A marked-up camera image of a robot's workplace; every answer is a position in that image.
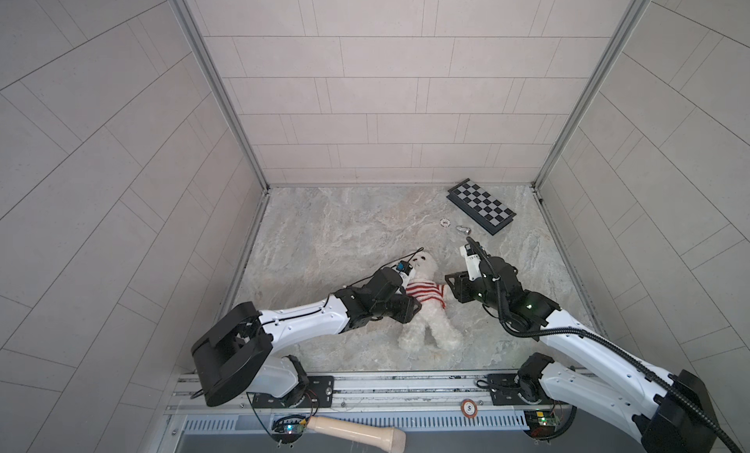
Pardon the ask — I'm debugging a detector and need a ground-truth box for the red white striped sweater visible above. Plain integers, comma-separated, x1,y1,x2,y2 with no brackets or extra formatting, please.
405,281,446,310

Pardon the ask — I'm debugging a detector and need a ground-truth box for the white teddy bear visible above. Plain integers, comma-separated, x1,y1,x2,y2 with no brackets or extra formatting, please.
398,251,463,351

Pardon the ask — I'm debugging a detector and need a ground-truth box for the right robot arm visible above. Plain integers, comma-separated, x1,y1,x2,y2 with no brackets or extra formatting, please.
445,255,740,452

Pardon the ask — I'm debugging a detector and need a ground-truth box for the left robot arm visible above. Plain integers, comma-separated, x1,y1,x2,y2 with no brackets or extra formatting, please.
191,261,421,407

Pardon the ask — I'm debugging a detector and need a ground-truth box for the black white checkerboard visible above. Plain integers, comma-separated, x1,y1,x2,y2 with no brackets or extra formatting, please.
446,179,516,235

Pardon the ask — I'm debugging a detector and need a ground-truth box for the round red white sticker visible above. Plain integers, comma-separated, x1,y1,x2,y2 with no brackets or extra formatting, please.
460,399,478,419

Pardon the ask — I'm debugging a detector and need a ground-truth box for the right green circuit board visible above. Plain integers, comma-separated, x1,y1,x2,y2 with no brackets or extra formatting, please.
523,410,559,439

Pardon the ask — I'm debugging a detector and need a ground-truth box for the green circuit board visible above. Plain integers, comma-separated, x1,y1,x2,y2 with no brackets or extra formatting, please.
271,414,309,445
523,410,559,439

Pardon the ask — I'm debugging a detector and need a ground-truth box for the left green circuit board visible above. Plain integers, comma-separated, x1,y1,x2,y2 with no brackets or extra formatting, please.
271,414,309,445

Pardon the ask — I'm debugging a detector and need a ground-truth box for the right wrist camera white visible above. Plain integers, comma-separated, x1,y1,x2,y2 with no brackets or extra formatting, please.
460,237,482,281

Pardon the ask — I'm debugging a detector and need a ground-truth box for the aluminium front rail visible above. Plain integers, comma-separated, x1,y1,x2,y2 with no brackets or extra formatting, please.
165,370,576,433

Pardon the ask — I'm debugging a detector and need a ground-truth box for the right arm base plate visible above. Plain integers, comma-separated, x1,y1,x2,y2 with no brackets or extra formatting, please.
484,373,527,406

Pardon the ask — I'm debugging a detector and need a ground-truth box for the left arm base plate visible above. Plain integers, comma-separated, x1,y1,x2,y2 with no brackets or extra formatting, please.
250,376,335,409

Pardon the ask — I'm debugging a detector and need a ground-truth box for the beige wooden handle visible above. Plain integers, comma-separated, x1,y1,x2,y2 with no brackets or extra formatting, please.
307,416,406,453

